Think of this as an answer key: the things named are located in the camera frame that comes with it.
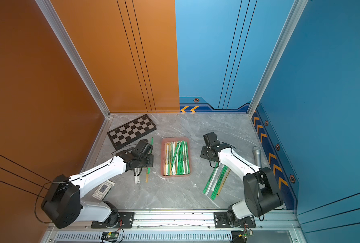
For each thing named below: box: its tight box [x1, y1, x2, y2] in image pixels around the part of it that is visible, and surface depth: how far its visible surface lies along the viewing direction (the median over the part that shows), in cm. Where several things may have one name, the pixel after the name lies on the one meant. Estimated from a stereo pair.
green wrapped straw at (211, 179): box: [202, 162, 219, 195], surface depth 88 cm
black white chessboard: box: [106, 113, 158, 151], surface depth 107 cm
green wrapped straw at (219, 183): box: [210, 165, 229, 200], surface depth 86 cm
